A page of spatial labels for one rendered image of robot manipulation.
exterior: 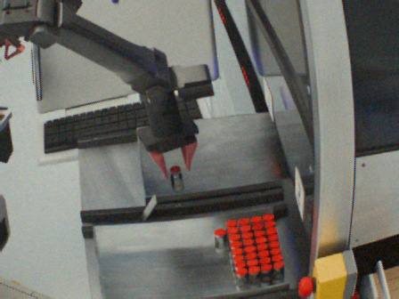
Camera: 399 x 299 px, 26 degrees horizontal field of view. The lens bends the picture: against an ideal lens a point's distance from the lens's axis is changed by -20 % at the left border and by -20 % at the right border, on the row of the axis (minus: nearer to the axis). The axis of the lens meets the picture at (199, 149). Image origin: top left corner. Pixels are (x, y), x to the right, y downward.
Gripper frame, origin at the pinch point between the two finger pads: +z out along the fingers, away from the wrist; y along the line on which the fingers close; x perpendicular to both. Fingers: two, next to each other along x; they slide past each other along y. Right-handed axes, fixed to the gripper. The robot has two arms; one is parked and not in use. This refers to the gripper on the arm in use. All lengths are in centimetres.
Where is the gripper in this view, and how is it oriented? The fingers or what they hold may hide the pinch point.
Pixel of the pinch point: (176, 170)
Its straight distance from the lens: 197.4
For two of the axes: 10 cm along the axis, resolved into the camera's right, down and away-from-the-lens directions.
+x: -3.3, -4.6, 8.2
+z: 1.8, 8.3, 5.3
